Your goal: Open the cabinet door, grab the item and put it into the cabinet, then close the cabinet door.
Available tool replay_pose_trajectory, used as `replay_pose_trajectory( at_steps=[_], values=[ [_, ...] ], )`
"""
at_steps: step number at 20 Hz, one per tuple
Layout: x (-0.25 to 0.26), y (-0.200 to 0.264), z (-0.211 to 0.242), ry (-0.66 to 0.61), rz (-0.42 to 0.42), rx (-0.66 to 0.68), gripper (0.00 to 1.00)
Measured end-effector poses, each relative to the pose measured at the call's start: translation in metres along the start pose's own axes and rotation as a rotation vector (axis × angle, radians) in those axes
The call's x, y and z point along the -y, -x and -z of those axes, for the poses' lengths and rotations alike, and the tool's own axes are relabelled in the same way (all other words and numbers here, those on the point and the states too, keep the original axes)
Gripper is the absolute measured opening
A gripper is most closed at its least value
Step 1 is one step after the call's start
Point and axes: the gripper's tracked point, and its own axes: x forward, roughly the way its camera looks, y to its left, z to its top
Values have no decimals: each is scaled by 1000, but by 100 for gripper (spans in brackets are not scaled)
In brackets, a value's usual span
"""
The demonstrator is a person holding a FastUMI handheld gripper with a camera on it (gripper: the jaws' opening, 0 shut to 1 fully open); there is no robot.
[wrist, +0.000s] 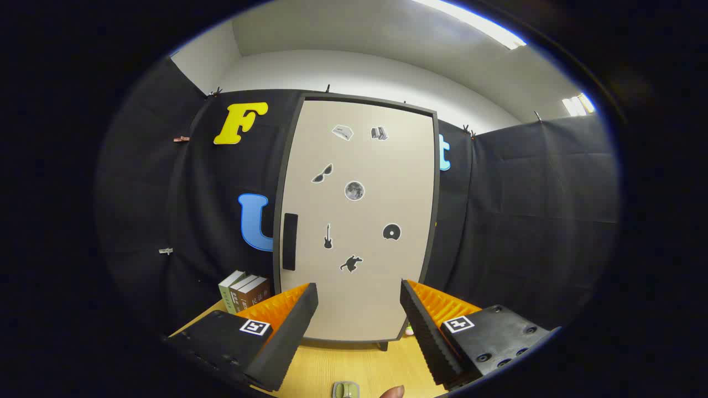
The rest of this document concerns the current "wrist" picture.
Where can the small ceiling light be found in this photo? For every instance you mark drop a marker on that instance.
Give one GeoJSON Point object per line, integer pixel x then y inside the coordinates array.
{"type": "Point", "coordinates": [578, 105]}

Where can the brown book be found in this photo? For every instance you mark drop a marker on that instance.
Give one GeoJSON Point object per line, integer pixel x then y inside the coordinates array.
{"type": "Point", "coordinates": [239, 296]}
{"type": "Point", "coordinates": [255, 293]}

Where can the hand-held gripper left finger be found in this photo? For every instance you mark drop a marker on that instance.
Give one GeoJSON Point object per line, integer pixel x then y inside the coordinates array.
{"type": "Point", "coordinates": [293, 326]}

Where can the green oval packet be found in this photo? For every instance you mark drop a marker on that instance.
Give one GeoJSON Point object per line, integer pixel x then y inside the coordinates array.
{"type": "Point", "coordinates": [345, 390]}

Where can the green book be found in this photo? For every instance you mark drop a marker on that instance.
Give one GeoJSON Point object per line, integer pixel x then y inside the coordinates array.
{"type": "Point", "coordinates": [228, 293]}

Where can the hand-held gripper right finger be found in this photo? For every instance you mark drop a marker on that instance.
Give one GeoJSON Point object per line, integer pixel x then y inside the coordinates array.
{"type": "Point", "coordinates": [423, 326]}

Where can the dark grey cabinet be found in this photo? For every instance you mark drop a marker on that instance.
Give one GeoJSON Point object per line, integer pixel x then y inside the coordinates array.
{"type": "Point", "coordinates": [437, 182]}

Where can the black backdrop cloth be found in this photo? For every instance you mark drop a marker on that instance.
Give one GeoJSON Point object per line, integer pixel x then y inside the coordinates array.
{"type": "Point", "coordinates": [525, 221]}

